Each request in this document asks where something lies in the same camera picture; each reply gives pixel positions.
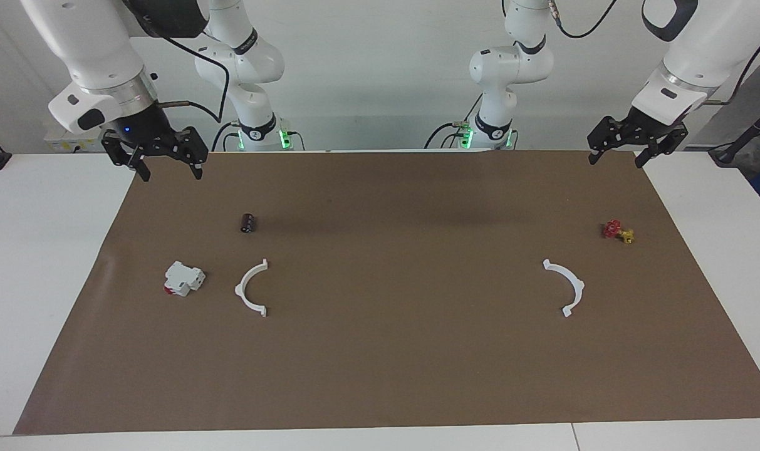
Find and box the black left base cable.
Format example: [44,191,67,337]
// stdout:
[424,94,484,150]

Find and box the brown paper mat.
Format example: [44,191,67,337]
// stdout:
[13,149,760,436]

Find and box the black base cable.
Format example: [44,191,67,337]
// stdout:
[424,94,484,150]
[211,121,239,152]

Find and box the white half-ring pipe clamp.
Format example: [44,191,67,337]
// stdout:
[542,259,586,318]
[234,259,269,318]

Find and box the black tripod stand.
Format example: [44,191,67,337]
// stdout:
[709,99,760,165]

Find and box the red and yellow valve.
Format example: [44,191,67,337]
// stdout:
[601,219,635,246]

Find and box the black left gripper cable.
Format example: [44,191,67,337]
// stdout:
[552,0,760,107]

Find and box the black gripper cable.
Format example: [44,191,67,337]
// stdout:
[552,0,760,107]
[157,31,232,123]

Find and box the black right base cable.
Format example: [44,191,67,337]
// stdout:
[211,121,239,152]

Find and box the white wall socket box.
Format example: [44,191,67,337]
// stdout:
[43,122,114,153]

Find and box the white circuit breaker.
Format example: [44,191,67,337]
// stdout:
[164,261,206,298]

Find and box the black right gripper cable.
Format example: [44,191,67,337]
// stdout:
[157,31,232,123]

